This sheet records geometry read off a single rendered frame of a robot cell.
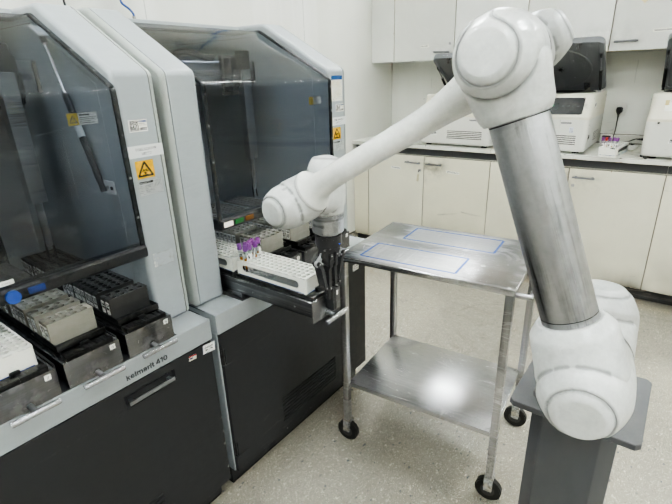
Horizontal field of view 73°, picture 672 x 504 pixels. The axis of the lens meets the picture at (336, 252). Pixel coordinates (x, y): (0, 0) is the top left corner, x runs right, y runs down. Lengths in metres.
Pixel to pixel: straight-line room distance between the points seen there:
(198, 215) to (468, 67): 0.95
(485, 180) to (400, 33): 1.39
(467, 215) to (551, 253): 2.76
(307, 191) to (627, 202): 2.56
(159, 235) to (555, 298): 1.02
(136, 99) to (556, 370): 1.14
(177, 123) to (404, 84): 3.23
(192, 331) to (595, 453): 1.07
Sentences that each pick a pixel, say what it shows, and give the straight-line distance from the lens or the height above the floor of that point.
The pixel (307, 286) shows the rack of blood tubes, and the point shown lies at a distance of 1.34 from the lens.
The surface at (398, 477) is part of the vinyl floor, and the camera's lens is 1.92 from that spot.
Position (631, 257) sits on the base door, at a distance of 3.43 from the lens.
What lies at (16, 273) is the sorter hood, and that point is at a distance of 1.24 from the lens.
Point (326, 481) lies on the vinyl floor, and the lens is 1.91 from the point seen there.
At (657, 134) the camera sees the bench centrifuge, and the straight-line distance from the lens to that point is 3.27.
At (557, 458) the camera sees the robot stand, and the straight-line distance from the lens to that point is 1.29.
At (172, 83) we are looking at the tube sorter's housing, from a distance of 1.39.
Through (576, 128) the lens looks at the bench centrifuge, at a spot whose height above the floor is 1.06.
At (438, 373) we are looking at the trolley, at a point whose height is 0.28.
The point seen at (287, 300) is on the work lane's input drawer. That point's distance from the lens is 1.38.
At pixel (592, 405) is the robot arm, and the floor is 0.89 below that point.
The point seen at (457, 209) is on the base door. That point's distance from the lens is 3.63.
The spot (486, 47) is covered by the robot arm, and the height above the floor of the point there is 1.44.
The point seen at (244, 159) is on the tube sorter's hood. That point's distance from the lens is 1.54.
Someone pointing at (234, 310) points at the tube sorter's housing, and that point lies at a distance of 1.51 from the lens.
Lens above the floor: 1.41
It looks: 21 degrees down
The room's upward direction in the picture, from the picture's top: 2 degrees counter-clockwise
